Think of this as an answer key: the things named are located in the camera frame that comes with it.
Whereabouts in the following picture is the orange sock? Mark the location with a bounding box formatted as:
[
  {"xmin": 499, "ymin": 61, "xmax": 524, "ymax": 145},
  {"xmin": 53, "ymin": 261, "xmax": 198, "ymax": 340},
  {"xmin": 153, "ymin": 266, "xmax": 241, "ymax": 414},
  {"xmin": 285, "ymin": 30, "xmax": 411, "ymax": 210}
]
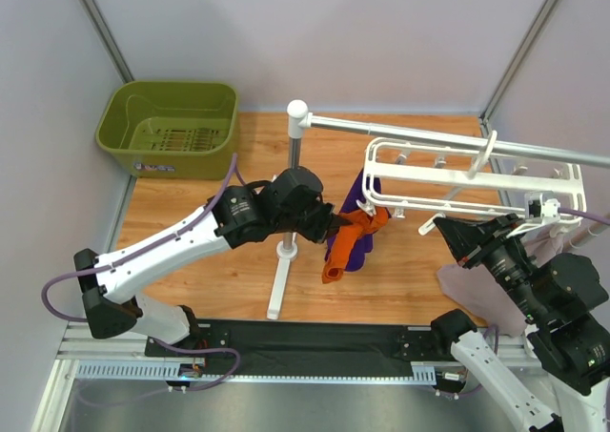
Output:
[
  {"xmin": 321, "ymin": 217, "xmax": 375, "ymax": 284},
  {"xmin": 348, "ymin": 208, "xmax": 391, "ymax": 238}
]

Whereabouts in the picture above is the purple cloth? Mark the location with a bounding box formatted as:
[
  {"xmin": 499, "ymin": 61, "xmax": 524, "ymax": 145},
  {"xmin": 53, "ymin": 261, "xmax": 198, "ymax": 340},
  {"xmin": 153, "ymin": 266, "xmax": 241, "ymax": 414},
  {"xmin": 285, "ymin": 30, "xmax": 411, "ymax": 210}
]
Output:
[{"xmin": 321, "ymin": 171, "xmax": 391, "ymax": 284}]

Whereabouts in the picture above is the white clip sock hanger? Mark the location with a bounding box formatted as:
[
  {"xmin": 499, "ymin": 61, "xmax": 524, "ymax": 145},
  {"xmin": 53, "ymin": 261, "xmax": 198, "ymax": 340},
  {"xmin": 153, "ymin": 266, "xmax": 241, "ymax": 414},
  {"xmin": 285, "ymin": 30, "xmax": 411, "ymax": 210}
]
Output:
[{"xmin": 361, "ymin": 128, "xmax": 587, "ymax": 236}]

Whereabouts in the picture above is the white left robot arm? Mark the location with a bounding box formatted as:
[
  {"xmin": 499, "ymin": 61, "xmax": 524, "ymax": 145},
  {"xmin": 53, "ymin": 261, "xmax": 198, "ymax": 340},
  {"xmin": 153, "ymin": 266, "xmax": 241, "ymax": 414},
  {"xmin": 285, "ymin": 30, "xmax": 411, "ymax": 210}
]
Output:
[{"xmin": 74, "ymin": 167, "xmax": 350, "ymax": 345}]

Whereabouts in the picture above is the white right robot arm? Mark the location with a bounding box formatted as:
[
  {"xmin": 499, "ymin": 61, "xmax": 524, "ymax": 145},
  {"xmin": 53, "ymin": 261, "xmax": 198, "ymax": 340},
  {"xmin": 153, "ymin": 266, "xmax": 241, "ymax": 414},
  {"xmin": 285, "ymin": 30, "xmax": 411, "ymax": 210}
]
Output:
[{"xmin": 431, "ymin": 214, "xmax": 609, "ymax": 431}]

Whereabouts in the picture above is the pale lilac hanging cloth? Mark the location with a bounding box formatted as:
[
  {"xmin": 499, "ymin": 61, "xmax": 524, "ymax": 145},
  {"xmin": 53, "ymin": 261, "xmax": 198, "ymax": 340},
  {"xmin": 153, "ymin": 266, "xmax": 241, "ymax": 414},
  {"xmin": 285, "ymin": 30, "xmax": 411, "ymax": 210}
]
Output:
[{"xmin": 437, "ymin": 229, "xmax": 566, "ymax": 337}]

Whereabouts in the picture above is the white and grey drying rack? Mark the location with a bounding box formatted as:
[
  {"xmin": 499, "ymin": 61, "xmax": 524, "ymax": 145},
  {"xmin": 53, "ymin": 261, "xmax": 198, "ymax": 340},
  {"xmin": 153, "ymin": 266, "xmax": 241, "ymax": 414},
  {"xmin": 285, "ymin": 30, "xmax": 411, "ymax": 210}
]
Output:
[{"xmin": 267, "ymin": 99, "xmax": 609, "ymax": 319}]

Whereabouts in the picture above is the beige rack pole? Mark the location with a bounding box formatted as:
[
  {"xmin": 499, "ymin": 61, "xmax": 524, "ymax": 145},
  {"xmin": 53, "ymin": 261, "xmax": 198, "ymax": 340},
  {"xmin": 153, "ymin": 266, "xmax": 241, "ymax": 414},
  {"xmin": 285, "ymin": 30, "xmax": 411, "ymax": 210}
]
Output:
[{"xmin": 566, "ymin": 222, "xmax": 609, "ymax": 251}]

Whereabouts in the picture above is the green plastic laundry basket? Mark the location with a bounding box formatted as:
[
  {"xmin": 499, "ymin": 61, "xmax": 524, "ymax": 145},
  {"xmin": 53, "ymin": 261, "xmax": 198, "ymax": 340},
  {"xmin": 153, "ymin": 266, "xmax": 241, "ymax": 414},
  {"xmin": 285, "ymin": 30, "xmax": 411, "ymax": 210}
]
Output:
[{"xmin": 95, "ymin": 80, "xmax": 239, "ymax": 180}]

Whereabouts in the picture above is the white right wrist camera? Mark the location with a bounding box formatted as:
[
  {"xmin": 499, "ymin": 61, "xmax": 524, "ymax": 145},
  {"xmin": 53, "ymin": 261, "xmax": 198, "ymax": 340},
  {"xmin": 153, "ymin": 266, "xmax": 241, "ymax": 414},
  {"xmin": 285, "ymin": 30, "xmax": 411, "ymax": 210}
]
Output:
[{"xmin": 507, "ymin": 191, "xmax": 560, "ymax": 237}]

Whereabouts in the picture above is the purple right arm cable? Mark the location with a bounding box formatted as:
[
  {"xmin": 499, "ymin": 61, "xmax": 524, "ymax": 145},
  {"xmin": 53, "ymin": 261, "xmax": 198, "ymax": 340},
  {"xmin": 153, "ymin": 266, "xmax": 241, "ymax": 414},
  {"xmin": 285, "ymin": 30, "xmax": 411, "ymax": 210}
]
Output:
[{"xmin": 435, "ymin": 207, "xmax": 610, "ymax": 401}]

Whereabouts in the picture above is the aluminium mounting rail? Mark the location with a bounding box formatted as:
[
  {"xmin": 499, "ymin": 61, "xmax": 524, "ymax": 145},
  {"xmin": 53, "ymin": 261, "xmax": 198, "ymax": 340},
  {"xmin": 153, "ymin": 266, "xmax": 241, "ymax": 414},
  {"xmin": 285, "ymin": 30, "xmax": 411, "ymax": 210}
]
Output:
[{"xmin": 56, "ymin": 320, "xmax": 559, "ymax": 384}]

